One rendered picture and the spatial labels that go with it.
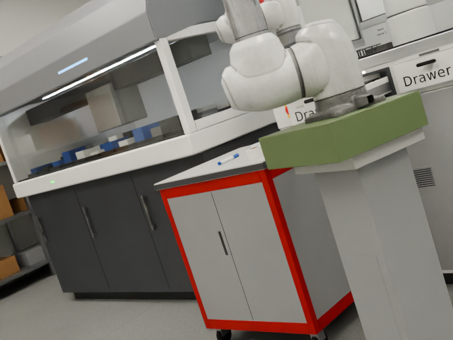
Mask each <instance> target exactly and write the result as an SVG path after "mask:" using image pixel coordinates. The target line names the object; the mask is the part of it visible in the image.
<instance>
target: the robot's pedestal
mask: <svg viewBox="0 0 453 340"><path fill-rule="evenodd" d="M423 139H425V135H424V132H423V128H422V127H420V128H419V129H417V130H414V131H412V132H409V133H407V134H405V135H403V136H400V137H398V138H395V139H393V140H391V141H389V142H387V143H384V144H382V145H379V146H377V147H375V148H372V149H370V150H368V151H366V152H363V153H361V154H358V155H357V156H354V157H352V158H349V159H347V160H345V161H343V162H340V163H330V164H323V165H310V166H302V167H293V169H294V171H295V174H305V173H315V176H316V179H317V182H318V185H319V189H320V192H321V195H322V199H323V201H324V205H325V208H326V212H327V214H328V218H329V221H330V224H331V228H332V231H333V234H334V238H335V240H336V245H337V247H338V251H339V254H340V257H341V260H342V264H343V267H344V270H345V273H346V277H347V279H348V282H349V286H350V288H351V293H352V295H353V299H354V302H355V305H356V308H357V312H358V315H359V318H360V321H361V325H362V327H363V332H364V334H365V338H366V340H453V307H452V303H451V301H450V296H449V293H448V289H447V287H446V282H445V280H444V276H443V272H442V268H441V266H440V262H439V259H438V256H437V252H436V249H435V245H434V242H433V238H432V235H431V231H430V228H429V224H428V222H427V217H426V214H425V210H424V208H423V203H422V200H421V197H420V193H419V189H418V187H417V182H416V179H415V176H414V173H413V168H412V166H411V162H410V159H409V155H408V152H407V149H406V148H407V146H410V145H411V144H414V143H416V142H419V141H421V140H423Z"/></svg>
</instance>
